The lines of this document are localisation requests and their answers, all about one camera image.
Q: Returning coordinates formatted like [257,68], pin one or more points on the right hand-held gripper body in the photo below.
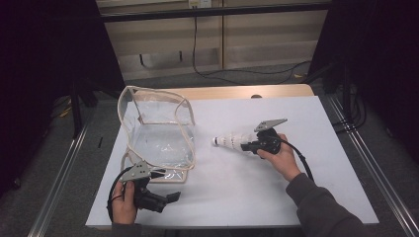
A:
[270,141]

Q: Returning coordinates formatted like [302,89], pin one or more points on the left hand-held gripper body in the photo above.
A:
[150,199]

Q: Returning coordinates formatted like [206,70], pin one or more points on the white feather shuttlecock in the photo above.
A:
[245,137]

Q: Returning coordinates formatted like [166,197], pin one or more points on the small white bottle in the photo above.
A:
[234,142]

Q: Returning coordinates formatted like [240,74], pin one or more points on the clear plastic bag beige trim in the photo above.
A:
[158,144]

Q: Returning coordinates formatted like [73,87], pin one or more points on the person's right hand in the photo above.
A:
[286,161]

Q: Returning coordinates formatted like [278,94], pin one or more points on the person's left hand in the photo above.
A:
[123,205]

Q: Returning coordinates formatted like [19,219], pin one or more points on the wooden table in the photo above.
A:
[230,92]

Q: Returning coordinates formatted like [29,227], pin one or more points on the black metal stand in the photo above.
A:
[346,95]
[76,108]

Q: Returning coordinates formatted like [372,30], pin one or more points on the black horizontal bar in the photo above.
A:
[214,12]

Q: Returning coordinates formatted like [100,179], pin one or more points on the black curtain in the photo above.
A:
[42,65]
[378,49]

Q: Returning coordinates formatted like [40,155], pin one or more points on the metal floor rail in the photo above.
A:
[372,171]
[59,177]

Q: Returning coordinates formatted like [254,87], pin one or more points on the white wall socket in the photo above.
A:
[200,3]

